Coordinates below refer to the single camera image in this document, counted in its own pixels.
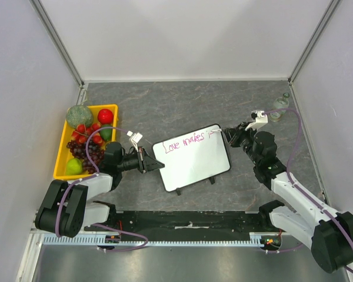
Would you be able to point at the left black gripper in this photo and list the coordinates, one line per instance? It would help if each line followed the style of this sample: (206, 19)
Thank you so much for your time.
(146, 163)

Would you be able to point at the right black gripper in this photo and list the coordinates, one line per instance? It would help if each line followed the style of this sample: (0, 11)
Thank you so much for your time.
(233, 137)

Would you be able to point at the white whiteboard black frame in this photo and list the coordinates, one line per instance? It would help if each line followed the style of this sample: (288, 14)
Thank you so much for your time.
(192, 157)

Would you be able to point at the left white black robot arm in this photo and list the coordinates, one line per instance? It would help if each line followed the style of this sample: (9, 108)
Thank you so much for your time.
(64, 210)

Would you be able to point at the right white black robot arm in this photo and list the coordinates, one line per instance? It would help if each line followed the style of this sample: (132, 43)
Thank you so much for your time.
(327, 233)

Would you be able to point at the clear glass bottle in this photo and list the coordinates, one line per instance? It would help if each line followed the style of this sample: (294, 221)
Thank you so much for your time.
(280, 103)

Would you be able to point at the green lime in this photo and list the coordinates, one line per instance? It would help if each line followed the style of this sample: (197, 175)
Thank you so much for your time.
(106, 132)

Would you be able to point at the purple grape bunch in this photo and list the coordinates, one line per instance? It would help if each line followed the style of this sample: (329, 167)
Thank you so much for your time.
(90, 157)

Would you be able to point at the red apple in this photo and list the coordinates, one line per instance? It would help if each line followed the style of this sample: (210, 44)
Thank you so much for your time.
(105, 116)

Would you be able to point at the red strawberry cluster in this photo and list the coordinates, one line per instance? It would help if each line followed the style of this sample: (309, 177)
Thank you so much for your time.
(83, 132)

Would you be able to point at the green pear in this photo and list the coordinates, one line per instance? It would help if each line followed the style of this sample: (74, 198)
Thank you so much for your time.
(74, 167)

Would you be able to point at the green netted melon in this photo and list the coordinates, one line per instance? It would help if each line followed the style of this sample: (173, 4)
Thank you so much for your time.
(79, 115)

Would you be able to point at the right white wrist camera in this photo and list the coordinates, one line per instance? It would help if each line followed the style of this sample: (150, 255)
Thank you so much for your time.
(259, 119)

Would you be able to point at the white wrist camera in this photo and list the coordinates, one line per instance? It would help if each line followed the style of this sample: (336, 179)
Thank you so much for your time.
(134, 138)
(259, 119)

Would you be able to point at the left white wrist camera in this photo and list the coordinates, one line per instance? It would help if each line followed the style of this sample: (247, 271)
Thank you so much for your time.
(134, 138)

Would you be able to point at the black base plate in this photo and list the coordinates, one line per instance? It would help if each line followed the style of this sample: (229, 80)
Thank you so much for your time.
(191, 225)

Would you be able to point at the white slotted cable duct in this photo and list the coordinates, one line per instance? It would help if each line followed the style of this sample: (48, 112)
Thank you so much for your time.
(106, 240)

